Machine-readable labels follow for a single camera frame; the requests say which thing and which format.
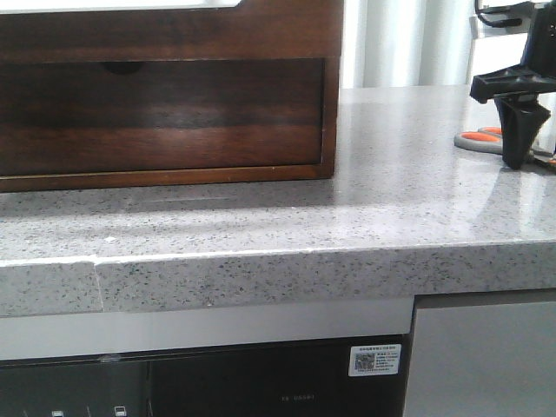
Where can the dark wooden drawer cabinet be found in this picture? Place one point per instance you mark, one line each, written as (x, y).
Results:
(123, 40)

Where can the wooden drawer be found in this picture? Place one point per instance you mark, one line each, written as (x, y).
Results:
(73, 118)

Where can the black glass built-in appliance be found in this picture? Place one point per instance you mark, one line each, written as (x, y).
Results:
(290, 378)

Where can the white sheer curtain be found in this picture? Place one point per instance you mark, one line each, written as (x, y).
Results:
(411, 43)

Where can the orange grey scissors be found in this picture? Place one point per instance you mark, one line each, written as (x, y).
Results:
(490, 140)

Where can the white QR code sticker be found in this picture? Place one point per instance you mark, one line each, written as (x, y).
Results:
(374, 360)

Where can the grey cabinet door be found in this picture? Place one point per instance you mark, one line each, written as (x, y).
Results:
(489, 354)

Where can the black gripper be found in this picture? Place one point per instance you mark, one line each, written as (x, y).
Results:
(521, 117)

